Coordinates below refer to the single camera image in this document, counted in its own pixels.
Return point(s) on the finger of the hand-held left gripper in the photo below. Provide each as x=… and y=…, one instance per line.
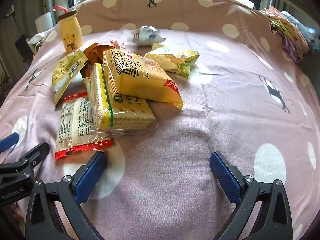
x=33, y=155
x=8, y=141

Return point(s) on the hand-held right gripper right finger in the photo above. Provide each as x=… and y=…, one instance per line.
x=225, y=177

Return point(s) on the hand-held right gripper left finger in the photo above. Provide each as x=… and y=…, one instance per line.
x=90, y=177

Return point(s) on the white red-edged snack packet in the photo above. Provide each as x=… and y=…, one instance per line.
x=72, y=127

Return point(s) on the clear cracker pack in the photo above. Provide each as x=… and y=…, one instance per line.
x=125, y=115

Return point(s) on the small yellow snack packet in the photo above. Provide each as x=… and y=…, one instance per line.
x=66, y=72

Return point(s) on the large yellow snack packet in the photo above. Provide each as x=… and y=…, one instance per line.
x=140, y=77

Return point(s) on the brown bread packet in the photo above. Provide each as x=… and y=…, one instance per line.
x=96, y=53

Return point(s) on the yellow-green snack packet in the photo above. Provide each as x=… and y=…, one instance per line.
x=172, y=60

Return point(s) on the white and blue snack packet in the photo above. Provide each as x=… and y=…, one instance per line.
x=146, y=36

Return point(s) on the pink dotted bedsheet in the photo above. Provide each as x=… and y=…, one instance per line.
x=200, y=130

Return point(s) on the black box device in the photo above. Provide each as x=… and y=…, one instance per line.
x=22, y=46

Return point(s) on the white plastic bag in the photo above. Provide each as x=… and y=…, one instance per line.
x=37, y=38

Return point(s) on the yellow bear print bottle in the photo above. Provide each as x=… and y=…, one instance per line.
x=71, y=35

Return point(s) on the white paper roll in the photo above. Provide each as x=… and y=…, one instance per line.
x=44, y=22

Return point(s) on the folded colourful clothes stack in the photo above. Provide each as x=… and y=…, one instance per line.
x=287, y=33

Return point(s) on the folded light blue clothes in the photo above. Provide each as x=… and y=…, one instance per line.
x=303, y=27

